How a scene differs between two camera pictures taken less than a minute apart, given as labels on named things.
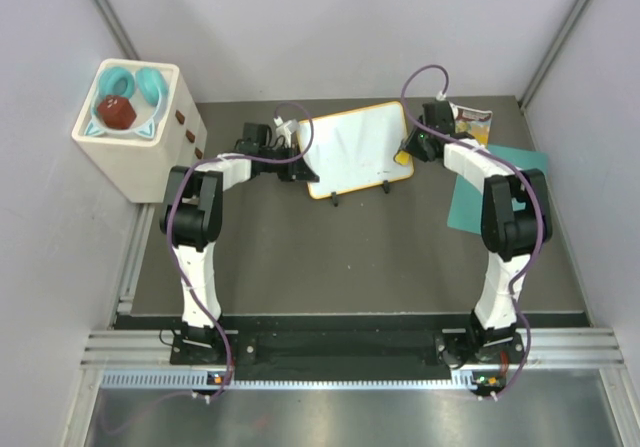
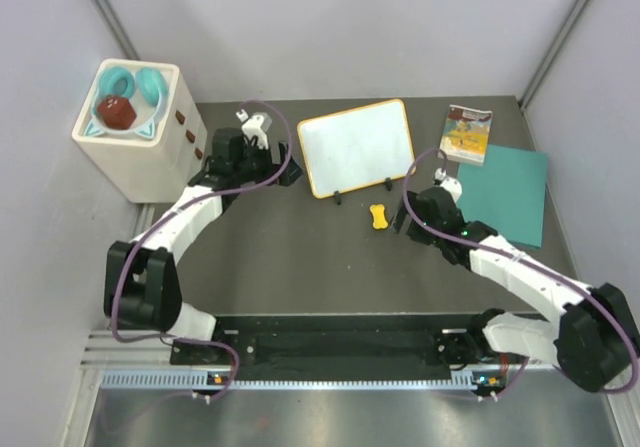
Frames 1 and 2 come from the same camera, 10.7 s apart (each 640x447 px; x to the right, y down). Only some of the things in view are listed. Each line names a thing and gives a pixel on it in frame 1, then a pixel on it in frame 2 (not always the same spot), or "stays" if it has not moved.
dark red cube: (116, 112) stays
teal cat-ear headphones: (152, 87) stays
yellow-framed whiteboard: (354, 149) stays
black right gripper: (411, 147) → (413, 205)
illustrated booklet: (476, 122) stays
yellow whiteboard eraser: (402, 157) → (378, 213)
